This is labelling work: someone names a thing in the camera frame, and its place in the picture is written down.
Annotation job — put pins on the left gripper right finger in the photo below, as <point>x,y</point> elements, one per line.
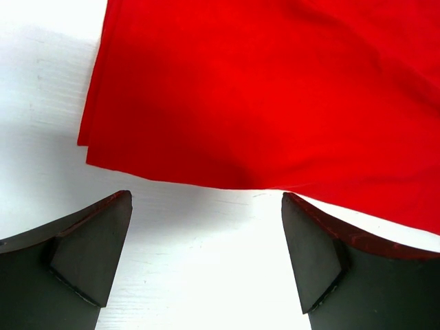
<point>348,278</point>

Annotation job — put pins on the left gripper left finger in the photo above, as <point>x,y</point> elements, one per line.
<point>59,275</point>

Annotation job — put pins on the red t shirt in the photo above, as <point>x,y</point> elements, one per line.
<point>333,100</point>

